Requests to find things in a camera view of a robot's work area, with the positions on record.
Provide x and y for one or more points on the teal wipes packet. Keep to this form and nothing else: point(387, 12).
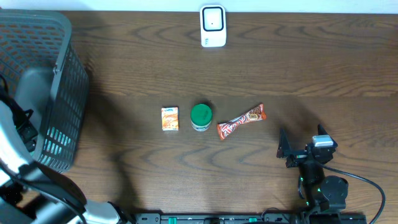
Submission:
point(58, 149)

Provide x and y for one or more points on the orange candy bar wrapper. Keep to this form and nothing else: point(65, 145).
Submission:
point(255, 114)

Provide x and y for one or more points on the green lid jar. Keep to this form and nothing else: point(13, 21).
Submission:
point(201, 117)

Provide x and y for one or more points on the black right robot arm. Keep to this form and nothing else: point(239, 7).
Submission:
point(324, 193)

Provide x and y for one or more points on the white barcode scanner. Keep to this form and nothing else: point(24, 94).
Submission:
point(213, 26)

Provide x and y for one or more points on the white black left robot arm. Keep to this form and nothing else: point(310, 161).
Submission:
point(34, 193)

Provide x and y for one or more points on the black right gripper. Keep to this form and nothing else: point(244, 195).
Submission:
point(285, 147)

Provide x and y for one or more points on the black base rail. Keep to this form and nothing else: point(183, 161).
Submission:
point(268, 218)

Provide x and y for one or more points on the small orange snack box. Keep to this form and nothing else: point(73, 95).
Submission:
point(170, 120)

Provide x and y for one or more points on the grey plastic mesh basket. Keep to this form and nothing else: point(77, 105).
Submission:
point(44, 73)

